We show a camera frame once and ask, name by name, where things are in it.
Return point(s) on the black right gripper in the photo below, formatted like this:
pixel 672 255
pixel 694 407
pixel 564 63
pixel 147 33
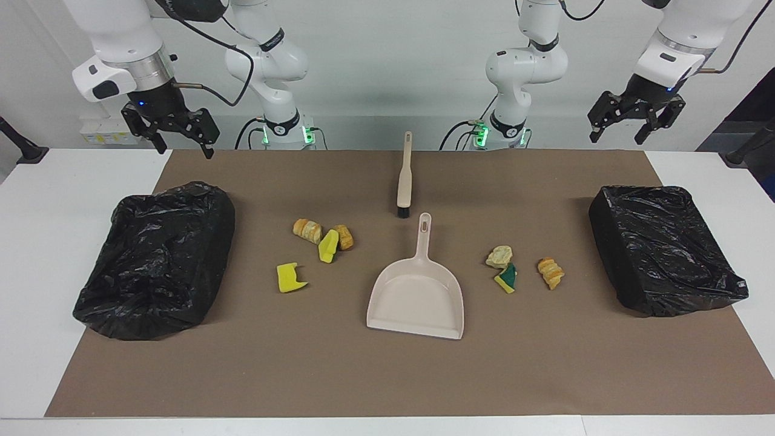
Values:
pixel 157 100

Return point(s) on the yellow green sponge wedge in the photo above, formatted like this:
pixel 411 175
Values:
pixel 328 248

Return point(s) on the dark panel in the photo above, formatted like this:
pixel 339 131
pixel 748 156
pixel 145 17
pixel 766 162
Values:
pixel 760 109

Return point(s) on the yellow notched sponge piece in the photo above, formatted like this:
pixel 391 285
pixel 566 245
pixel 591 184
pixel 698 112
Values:
pixel 287 280

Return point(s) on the brown table mat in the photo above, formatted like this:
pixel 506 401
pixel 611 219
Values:
pixel 387 375

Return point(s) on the pale bread chunk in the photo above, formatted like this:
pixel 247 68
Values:
pixel 499 257

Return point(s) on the brown bread nugget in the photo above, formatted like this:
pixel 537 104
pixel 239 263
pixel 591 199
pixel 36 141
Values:
pixel 345 237

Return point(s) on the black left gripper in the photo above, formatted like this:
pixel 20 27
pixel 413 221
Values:
pixel 654 91

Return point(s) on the beige hand brush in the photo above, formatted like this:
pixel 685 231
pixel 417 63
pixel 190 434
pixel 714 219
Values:
pixel 404 188

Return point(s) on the black stand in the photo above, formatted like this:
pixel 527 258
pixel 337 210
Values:
pixel 742 154
pixel 27 151

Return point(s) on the crumpled black bag bin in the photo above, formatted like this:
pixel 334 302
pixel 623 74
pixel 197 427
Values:
pixel 157 272

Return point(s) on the white power strip box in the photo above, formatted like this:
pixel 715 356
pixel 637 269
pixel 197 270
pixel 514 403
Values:
pixel 103 138

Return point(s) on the orange striped croissant piece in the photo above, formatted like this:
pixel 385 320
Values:
pixel 551 274
pixel 307 231

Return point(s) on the beige plastic dustpan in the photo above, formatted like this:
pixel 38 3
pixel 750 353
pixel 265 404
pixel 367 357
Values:
pixel 415 303

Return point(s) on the green yellow sponge chunk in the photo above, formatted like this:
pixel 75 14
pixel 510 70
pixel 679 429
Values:
pixel 505 281

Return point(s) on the boxy black bag bin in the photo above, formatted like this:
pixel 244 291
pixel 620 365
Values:
pixel 660 248

